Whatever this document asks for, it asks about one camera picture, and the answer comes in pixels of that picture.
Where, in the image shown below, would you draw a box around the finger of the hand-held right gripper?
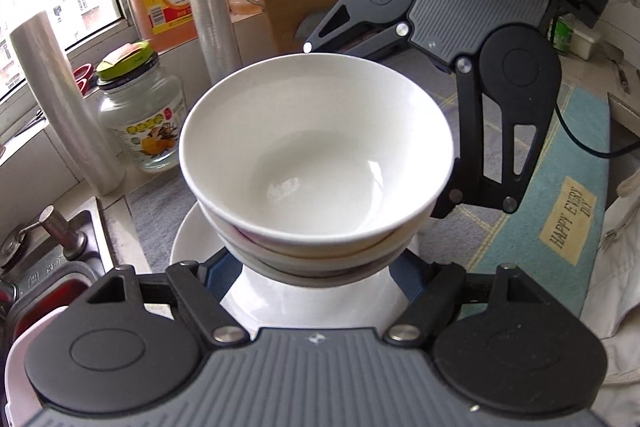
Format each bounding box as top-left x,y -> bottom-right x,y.
430,57 -> 556,220
301,0 -> 411,60

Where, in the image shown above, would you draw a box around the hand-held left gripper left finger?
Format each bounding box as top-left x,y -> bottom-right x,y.
85,252 -> 251,349

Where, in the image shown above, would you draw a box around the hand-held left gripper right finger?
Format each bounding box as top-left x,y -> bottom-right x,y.
382,249 -> 566,349

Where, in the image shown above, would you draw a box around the white fruit print plate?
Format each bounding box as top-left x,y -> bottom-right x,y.
171,202 -> 422,333

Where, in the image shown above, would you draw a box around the plain white bowl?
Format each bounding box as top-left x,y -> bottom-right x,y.
178,53 -> 455,250

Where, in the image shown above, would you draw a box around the teal mat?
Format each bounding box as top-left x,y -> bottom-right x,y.
465,86 -> 614,319

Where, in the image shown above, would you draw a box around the grey checked cloth mat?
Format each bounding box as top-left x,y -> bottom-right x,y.
129,72 -> 507,279

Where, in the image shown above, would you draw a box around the green label bottle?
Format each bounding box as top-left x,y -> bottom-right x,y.
549,13 -> 574,56

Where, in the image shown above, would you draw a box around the small white container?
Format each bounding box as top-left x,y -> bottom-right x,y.
570,28 -> 602,60

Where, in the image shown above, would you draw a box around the stainless steel sink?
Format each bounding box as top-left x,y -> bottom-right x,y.
0,197 -> 117,324

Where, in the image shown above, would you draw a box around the metal utensil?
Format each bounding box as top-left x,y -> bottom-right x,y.
607,46 -> 632,94

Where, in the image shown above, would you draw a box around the red basin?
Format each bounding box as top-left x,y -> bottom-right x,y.
9,271 -> 97,324

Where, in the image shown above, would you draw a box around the metal faucet fitting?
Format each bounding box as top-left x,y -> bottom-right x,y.
0,204 -> 89,269

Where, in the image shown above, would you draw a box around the glass jar with green lid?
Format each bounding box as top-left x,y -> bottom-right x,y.
96,41 -> 185,172

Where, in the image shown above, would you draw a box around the person's beige clothing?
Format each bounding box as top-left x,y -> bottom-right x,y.
585,157 -> 640,427

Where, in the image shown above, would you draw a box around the white perforated colander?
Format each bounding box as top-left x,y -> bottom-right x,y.
0,306 -> 67,427

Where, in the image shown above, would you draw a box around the black cable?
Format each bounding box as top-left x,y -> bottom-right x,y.
554,101 -> 640,158

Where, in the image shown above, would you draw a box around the red handled scissors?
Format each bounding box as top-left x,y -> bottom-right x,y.
72,63 -> 99,96

